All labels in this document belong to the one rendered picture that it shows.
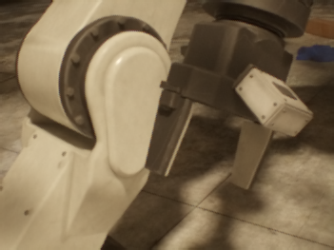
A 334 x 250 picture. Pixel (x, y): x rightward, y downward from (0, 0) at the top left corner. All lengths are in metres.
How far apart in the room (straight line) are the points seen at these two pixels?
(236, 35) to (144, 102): 0.17
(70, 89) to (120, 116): 0.06
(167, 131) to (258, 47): 0.10
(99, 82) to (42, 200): 0.15
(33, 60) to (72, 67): 0.08
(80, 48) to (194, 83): 0.17
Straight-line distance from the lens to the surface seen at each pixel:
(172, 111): 0.33
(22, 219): 0.52
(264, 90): 0.32
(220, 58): 0.34
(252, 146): 0.42
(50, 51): 0.49
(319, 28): 3.41
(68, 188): 0.51
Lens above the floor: 0.69
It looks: 22 degrees down
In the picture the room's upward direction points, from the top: 5 degrees counter-clockwise
